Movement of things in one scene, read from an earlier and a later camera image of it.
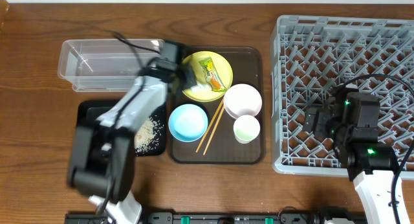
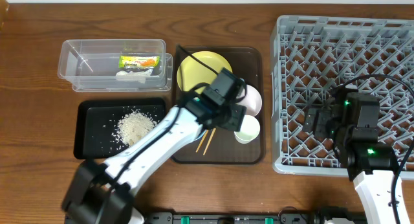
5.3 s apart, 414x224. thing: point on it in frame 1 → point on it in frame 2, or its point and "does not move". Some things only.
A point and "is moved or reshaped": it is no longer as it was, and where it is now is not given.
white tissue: (200, 87) is moved or reshaped
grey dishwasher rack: (312, 57) does not move
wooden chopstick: (209, 127) does not move
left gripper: (186, 76) → (235, 117)
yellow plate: (202, 90) does not move
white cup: (246, 129) does not move
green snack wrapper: (212, 77) is moved or reshaped
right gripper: (310, 116) does not move
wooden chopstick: (213, 130) does not move
